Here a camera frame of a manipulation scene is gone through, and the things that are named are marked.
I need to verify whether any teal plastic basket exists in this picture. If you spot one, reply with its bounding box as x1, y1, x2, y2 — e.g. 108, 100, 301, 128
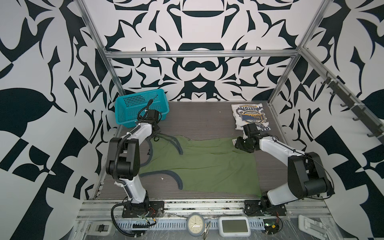
115, 89, 170, 128

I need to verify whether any white tank top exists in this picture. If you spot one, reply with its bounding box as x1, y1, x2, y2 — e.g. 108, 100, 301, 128
231, 104, 271, 132

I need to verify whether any green tank top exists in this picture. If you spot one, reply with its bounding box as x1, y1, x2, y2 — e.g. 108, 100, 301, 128
139, 134, 262, 197

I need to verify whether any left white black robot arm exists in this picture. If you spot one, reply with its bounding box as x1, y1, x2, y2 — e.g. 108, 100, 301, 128
106, 110, 162, 211

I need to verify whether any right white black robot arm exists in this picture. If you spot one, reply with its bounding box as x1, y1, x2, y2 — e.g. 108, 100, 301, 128
235, 124, 334, 210

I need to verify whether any small green circuit board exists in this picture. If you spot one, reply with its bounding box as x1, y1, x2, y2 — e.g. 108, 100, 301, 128
263, 218, 283, 236

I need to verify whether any white digital display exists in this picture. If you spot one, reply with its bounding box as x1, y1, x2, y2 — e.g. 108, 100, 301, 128
218, 216, 251, 238

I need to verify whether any round analog clock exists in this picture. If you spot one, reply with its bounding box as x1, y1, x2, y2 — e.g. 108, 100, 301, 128
187, 213, 206, 237

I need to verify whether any white plastic stand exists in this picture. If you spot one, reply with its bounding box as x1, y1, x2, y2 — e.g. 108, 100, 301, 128
298, 215, 328, 240

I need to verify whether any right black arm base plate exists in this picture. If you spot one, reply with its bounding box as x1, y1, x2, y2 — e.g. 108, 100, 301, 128
244, 200, 287, 217

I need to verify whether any horizontal aluminium frame bar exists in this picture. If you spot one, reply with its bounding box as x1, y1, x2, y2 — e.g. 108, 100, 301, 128
105, 50, 298, 59

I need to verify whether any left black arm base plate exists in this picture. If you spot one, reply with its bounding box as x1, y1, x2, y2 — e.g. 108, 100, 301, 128
122, 201, 165, 218

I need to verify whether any black corrugated cable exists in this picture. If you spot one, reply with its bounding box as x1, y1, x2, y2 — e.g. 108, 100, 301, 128
110, 202, 148, 238

